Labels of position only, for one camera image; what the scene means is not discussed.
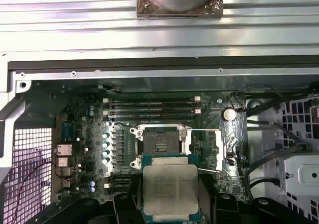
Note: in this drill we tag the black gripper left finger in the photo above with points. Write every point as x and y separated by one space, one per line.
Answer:
134 204

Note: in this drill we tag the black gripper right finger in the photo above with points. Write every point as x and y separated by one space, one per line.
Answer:
207 204

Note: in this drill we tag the metal locking lever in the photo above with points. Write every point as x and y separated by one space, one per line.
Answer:
210 170
123 127

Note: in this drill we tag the silver CPU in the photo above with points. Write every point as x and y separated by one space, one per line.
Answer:
170 184

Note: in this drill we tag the metal socket cover frame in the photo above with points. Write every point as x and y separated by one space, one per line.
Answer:
221 149

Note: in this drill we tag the black RAM slot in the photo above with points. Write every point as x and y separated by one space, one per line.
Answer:
149 99
119 180
149 105
119 176
149 111
119 184
149 117

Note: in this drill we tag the CPU socket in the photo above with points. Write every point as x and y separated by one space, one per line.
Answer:
162 139

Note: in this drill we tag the blue-top capacitor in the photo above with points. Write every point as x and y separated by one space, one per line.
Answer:
92 183
91 107
108 123
105 152
91 113
105 144
92 189
105 160
105 136

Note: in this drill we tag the silver rear port block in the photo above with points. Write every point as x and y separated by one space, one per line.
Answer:
64 183
62 161
64 150
62 171

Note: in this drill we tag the round coin battery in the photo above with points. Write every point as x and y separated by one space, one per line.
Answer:
228 114

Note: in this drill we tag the blue rear port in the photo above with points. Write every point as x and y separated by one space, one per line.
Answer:
66 131

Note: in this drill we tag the green motherboard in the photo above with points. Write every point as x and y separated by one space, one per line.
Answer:
211 102

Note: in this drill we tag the silver drive cage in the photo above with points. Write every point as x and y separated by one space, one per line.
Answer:
304 169

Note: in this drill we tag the grey PC case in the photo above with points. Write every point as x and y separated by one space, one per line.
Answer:
149 73

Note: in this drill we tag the brown square base plate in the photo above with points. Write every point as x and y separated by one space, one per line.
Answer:
144 11

